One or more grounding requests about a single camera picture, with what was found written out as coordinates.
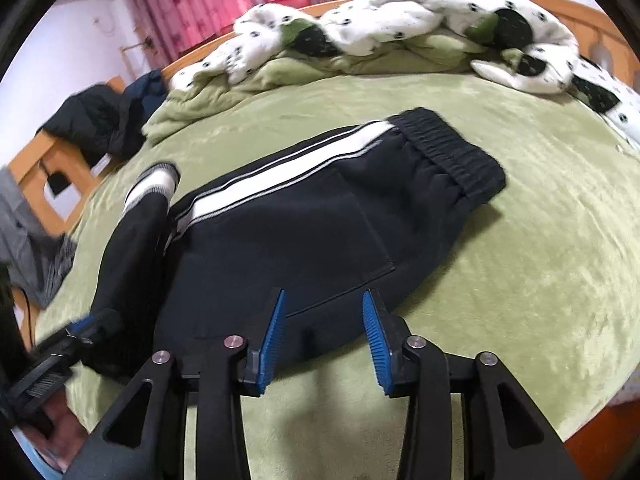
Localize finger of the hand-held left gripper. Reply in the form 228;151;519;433
31;308;124;361

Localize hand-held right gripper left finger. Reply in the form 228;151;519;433
65;287;288;480

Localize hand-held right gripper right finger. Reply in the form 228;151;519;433
361;289;586;480

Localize black pants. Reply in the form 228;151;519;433
75;106;507;381

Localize person's left hand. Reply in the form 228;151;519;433
22;392;96;473

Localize grey jeans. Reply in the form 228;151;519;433
0;165;76;308

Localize green fleece blanket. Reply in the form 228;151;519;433
35;72;640;480

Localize black jacket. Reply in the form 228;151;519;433
36;84;146;166

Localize navy garment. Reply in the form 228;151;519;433
122;69;168;111

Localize wooden coat rack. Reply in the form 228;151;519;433
120;35;156;76

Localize white floral quilt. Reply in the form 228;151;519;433
142;0;640;153

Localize wooden bed frame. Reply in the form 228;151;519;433
7;0;640;233

